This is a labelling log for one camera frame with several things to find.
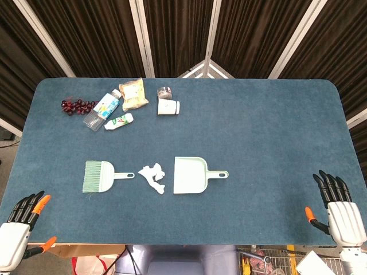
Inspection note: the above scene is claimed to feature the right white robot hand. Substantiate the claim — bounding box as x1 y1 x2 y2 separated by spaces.
304 170 367 248

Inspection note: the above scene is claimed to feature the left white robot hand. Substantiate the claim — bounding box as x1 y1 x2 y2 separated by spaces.
0 190 58 272

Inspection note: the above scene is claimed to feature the mint green hand broom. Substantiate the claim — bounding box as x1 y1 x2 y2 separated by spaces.
82 160 135 194

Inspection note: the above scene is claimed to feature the white tissue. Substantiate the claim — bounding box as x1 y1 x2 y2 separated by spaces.
138 162 166 195

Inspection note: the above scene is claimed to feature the mint green dustpan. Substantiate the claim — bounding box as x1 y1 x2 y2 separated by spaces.
173 156 229 195

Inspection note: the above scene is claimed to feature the white paper sheet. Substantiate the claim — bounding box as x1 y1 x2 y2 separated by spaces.
296 250 343 275

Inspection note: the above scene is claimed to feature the brown cardboard box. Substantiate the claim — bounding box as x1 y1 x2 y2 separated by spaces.
27 242 127 258

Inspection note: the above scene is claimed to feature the red and white bag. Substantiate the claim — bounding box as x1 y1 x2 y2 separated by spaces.
71 256 120 275

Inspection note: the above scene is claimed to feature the blue felt table cover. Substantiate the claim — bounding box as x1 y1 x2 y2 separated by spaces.
0 77 367 246

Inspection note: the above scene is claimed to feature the bunch of red grapes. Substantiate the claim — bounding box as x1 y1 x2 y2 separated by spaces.
60 99 99 116

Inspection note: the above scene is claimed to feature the small white green-label bottle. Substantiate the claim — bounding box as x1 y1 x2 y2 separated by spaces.
104 112 134 131

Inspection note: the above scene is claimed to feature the clear bottle with blue label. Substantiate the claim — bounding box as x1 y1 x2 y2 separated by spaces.
83 89 122 132

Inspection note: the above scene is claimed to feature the lavender robot torso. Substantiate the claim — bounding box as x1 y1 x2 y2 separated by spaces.
114 245 239 275

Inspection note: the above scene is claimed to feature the dark brown pleated curtain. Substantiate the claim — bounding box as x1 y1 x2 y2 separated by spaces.
27 0 146 78
279 0 367 157
210 0 313 80
0 0 69 131
143 0 214 78

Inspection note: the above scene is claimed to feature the beige snack bag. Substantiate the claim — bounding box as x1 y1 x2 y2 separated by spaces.
118 77 150 112

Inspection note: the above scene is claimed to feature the metal wire cart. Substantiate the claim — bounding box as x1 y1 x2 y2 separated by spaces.
236 245 345 275

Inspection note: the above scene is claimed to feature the white partition frame bar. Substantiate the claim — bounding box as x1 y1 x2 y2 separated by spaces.
346 108 367 129
0 117 23 138

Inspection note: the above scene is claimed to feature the black cable by torso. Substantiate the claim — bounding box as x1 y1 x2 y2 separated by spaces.
124 245 139 275

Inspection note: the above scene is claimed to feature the white partition post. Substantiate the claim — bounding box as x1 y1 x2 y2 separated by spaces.
268 0 327 80
177 0 236 79
13 0 76 78
128 0 156 78

